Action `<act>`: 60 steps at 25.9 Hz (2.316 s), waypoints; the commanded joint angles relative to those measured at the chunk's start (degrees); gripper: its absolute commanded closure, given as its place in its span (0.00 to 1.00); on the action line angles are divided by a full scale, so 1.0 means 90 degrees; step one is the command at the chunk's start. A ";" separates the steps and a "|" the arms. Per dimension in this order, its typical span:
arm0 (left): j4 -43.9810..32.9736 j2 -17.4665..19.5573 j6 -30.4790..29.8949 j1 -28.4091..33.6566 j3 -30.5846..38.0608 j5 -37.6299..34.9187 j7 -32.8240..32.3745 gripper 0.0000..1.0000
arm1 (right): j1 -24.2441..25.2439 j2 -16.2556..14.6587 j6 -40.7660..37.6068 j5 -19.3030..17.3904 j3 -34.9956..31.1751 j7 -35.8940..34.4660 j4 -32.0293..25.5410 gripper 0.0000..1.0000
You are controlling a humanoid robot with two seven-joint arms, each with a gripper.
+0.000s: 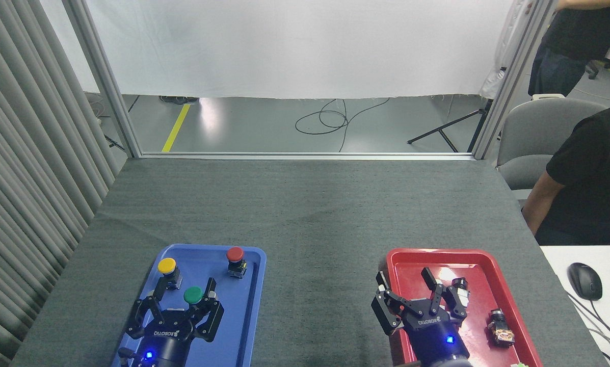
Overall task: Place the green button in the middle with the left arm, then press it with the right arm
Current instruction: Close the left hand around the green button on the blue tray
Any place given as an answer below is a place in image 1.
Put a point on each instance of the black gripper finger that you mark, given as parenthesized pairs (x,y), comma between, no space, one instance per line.
(210,318)
(140,318)
(440,295)
(386,311)

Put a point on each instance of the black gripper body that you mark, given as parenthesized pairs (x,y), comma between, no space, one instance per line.
(434,334)
(168,339)

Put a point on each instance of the green push button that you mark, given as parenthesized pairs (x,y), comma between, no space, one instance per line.
(193,294)

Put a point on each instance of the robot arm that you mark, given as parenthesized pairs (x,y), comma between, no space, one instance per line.
(450,364)

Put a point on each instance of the yellow push button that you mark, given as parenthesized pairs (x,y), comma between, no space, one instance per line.
(167,266)

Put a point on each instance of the red push button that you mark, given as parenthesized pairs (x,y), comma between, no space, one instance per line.
(235,254)

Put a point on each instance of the blue plastic tray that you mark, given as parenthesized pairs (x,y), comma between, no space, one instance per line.
(236,316)

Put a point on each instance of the red plastic tray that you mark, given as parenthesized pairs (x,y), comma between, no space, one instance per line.
(480,280)

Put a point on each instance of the white desk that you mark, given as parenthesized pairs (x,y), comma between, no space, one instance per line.
(559,260)

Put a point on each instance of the black computer mouse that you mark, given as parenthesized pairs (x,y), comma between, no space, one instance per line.
(585,281)

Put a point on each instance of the black tripod stand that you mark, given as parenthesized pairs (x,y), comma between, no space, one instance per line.
(450,125)

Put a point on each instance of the grey office chair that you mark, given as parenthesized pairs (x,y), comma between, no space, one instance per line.
(531,132)

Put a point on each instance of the yellow floor tape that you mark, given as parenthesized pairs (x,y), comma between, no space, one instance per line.
(175,130)

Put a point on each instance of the seated person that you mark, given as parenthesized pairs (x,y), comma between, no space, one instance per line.
(595,173)

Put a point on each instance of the grey ribbed curtain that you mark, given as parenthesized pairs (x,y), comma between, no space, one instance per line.
(24,153)

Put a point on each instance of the white hanging cloth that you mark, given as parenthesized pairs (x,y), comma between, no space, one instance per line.
(498,66)

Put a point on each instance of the white backdrop sheet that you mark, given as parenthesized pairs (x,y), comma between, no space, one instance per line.
(294,46)

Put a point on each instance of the standing person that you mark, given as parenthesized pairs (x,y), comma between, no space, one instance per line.
(575,35)

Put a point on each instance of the black and white switch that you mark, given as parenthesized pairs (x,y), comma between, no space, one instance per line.
(461,293)

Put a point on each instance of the black switch with orange base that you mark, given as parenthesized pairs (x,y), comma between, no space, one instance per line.
(499,326)

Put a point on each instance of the silver table edge rail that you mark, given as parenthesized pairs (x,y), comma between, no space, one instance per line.
(304,156)

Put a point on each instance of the silver post beside chair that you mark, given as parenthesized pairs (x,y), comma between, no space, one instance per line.
(513,76)

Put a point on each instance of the silver post beside curtain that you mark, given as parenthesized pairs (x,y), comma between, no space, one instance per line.
(106,76)

